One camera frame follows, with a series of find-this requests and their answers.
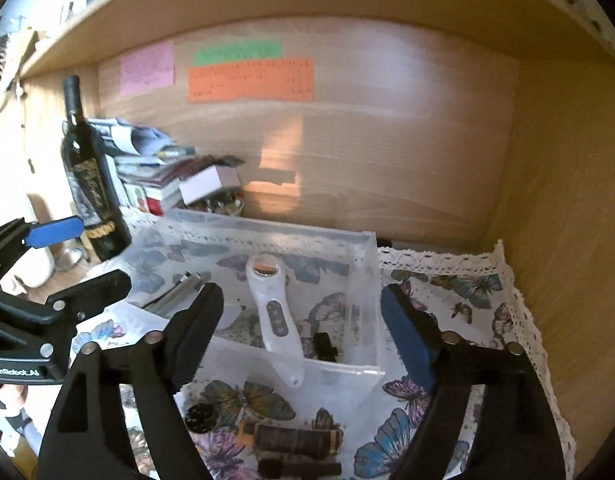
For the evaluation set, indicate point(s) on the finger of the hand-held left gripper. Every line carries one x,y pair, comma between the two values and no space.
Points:
54,233
94,290

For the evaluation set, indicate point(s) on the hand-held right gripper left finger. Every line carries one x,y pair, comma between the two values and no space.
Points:
197,332

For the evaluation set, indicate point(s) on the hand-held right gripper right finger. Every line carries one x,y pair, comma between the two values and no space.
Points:
406,332

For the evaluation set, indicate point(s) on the clear plastic container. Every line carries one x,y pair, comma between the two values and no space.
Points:
337,310

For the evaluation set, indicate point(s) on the white rounded object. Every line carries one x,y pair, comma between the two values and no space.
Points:
34,265

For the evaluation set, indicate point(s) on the silver metal lighter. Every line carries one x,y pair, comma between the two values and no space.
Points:
180,287

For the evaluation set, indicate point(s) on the dark wine bottle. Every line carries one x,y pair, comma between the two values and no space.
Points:
94,195

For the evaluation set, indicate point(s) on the butterfly print lace tablecloth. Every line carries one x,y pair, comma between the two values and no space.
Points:
462,300

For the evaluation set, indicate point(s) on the white handheld massager device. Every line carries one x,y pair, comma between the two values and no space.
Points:
275,310

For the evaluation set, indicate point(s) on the small black clip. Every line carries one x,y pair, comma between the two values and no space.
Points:
325,347

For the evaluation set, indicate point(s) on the dark round perforated disc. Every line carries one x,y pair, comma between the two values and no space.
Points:
202,417

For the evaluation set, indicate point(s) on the stack of books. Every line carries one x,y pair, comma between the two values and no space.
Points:
152,180

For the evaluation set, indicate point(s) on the rolled magazines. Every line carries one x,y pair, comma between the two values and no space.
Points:
132,137

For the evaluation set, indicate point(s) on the small glass jars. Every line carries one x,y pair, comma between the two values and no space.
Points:
222,205

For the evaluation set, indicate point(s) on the brown cylindrical case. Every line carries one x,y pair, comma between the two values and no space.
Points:
295,441

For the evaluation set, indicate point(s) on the small white cardboard box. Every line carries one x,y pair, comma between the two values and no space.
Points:
210,182

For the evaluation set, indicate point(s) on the black bar-shaped object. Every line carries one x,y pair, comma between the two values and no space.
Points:
297,468

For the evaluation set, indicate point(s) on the wooden shelf unit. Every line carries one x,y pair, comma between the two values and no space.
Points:
397,160

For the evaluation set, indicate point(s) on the pink paper note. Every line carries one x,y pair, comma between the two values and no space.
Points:
147,69

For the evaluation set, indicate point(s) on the orange paper note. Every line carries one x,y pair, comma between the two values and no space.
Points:
250,81

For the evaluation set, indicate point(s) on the green paper note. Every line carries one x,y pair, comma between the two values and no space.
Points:
237,53

